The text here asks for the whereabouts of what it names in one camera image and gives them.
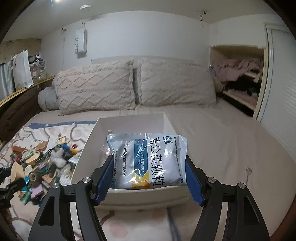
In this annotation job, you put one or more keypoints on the white cardboard box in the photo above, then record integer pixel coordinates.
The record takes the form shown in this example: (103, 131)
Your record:
(143, 123)

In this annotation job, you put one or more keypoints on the wooden bedside shelf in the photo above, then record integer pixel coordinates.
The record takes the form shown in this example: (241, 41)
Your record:
(24, 89)

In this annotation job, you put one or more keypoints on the right textured beige pillow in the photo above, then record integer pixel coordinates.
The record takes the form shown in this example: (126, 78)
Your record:
(166, 82)

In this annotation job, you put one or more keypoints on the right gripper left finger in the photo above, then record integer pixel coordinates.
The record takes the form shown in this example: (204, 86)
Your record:
(53, 220)

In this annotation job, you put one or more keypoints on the grey cushion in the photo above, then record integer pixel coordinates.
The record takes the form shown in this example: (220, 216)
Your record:
(47, 99)

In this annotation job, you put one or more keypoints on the brown tape roll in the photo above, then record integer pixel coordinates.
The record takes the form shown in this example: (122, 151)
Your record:
(33, 178)

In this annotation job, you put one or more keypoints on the white yarn ball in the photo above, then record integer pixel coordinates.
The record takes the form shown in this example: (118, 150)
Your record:
(56, 158)

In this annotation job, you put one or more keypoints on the white blue medicine sachet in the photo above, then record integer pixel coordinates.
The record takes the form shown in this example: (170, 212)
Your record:
(147, 160)

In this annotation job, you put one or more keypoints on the closet clothes pile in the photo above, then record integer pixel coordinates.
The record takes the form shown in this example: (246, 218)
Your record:
(239, 75)

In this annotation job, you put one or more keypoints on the textured beige pillow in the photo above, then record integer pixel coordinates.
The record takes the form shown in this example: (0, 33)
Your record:
(103, 86)
(166, 82)

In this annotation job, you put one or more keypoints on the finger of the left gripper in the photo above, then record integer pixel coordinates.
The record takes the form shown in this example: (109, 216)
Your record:
(11, 187)

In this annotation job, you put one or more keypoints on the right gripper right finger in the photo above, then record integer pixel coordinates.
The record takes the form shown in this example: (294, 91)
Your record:
(244, 220)

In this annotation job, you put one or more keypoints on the white paper bag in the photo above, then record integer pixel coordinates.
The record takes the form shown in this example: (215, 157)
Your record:
(21, 71)

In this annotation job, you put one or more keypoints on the white hanging sweet bag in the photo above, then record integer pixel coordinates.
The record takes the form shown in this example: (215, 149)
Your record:
(80, 43)

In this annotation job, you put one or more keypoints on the patterned white pink blanket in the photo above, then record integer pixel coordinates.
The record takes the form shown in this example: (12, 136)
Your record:
(38, 138)

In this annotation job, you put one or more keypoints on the left textured beige pillow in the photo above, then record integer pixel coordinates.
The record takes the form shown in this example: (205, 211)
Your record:
(103, 86)

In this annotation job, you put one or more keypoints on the purple flat box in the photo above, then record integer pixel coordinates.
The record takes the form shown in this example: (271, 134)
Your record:
(36, 191)

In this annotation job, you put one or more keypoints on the brown folded blanket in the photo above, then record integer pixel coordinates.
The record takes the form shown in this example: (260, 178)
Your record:
(14, 116)

